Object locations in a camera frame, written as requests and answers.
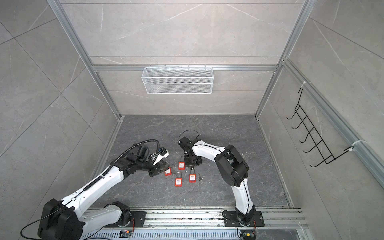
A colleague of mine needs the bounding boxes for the red padlock long shackle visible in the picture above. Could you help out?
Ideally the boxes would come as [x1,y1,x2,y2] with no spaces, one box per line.
[178,157,186,171]

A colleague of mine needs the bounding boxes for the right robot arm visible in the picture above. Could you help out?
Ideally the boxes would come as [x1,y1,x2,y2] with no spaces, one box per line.
[178,135,256,226]

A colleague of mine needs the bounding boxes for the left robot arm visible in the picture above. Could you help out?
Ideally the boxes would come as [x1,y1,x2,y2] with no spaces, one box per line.
[37,139,169,240]

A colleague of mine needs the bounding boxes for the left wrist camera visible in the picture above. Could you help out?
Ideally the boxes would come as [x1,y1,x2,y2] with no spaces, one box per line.
[150,147,170,166]

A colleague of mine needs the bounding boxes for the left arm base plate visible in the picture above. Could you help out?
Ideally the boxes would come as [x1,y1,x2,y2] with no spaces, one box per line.
[105,211,147,228]

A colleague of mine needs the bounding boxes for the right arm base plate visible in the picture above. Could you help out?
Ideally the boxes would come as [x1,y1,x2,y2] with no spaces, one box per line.
[222,210,265,228]

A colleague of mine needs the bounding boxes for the white wire mesh basket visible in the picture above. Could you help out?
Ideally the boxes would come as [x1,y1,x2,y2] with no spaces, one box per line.
[142,67,214,95]

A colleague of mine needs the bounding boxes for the aluminium rail front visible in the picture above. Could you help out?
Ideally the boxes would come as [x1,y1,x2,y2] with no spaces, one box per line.
[80,207,314,240]

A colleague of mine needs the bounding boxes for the black wire hook rack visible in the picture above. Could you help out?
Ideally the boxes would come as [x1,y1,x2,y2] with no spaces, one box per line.
[286,88,354,168]

